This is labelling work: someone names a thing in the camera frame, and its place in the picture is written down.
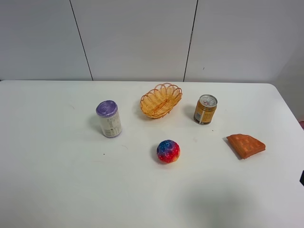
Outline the orange woven wicker basket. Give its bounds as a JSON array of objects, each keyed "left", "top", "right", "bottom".
[{"left": 140, "top": 83, "right": 182, "bottom": 119}]

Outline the orange waffle bakery piece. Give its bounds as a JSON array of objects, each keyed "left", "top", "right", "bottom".
[{"left": 226, "top": 134, "right": 266, "bottom": 159}]

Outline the colourful galaxy ball bun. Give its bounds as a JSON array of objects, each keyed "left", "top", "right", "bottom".
[{"left": 156, "top": 140, "right": 181, "bottom": 164}]

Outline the purple lidded white canister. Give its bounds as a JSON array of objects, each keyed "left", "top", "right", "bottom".
[{"left": 95, "top": 100, "right": 122, "bottom": 138}]

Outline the gold drink can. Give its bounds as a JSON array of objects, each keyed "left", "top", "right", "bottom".
[{"left": 193, "top": 95, "right": 218, "bottom": 125}]

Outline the black object at right edge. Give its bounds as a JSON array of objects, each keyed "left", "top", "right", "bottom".
[{"left": 299, "top": 171, "right": 304, "bottom": 186}]

